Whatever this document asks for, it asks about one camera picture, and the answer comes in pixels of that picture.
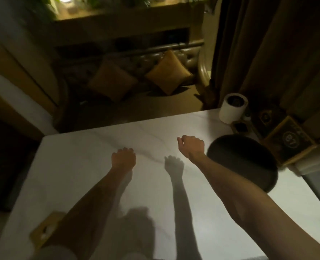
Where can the person's right hand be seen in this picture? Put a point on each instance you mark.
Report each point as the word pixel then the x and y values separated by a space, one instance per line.
pixel 194 147

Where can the person's left hand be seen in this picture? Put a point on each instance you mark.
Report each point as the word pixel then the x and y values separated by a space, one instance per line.
pixel 123 160

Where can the person's left fingers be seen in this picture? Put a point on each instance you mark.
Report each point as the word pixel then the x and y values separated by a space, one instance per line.
pixel 126 150

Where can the person's right thumb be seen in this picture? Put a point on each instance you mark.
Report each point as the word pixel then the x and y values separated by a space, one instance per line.
pixel 180 142

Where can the person's right forearm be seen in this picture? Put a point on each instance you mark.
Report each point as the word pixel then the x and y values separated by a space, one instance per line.
pixel 257 205

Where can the person's left forearm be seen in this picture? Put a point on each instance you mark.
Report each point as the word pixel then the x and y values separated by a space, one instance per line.
pixel 92 211

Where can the small black square holder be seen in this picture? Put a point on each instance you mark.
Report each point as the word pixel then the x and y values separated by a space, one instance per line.
pixel 240 127

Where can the white paper roll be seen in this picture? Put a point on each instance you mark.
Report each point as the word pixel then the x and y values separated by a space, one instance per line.
pixel 233 108

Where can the black round tray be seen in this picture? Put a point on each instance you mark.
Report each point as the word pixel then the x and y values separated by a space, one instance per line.
pixel 242 162

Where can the yellow throw pillow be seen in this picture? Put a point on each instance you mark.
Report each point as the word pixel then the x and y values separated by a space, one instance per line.
pixel 169 71
pixel 112 80

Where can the dark tufted sofa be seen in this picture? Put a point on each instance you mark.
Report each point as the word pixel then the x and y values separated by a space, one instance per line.
pixel 138 67

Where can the dark square box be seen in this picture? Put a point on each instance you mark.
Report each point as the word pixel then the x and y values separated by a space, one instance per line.
pixel 265 117

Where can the wooden framed table sign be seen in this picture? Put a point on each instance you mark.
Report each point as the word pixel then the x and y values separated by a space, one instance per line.
pixel 291 140

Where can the brown curtain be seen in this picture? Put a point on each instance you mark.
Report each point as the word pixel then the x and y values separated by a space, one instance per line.
pixel 273 54

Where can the wooden shelf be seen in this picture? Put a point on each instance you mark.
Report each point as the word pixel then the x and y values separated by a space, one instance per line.
pixel 127 21

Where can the green plant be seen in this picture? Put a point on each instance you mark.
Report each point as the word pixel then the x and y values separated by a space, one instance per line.
pixel 45 8

